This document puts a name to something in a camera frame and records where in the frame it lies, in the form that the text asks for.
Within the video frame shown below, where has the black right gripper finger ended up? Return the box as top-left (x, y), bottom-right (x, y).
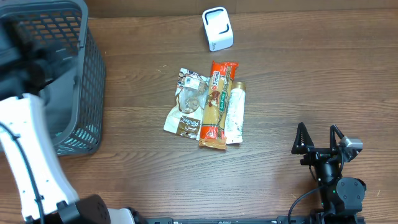
top-left (291, 122), bottom-right (315, 154)
top-left (330, 124), bottom-right (345, 149)

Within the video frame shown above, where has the white tube with gold cap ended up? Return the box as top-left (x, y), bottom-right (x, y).
top-left (224, 82), bottom-right (246, 145)

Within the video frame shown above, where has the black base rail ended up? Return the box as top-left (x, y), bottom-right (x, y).
top-left (144, 216), bottom-right (366, 224)

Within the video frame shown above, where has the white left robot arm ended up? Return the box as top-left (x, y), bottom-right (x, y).
top-left (1, 21), bottom-right (139, 223)

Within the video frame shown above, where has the orange spaghetti pasta package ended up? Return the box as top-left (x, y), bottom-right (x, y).
top-left (199, 61), bottom-right (239, 150)

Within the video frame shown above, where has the grey plastic shopping basket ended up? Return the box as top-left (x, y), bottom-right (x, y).
top-left (1, 0), bottom-right (106, 156)

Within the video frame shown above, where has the white barcode scanner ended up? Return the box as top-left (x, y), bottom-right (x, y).
top-left (201, 6), bottom-right (234, 52)

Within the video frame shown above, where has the dried mushroom pouch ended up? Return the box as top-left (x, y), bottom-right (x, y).
top-left (164, 68), bottom-right (209, 141)

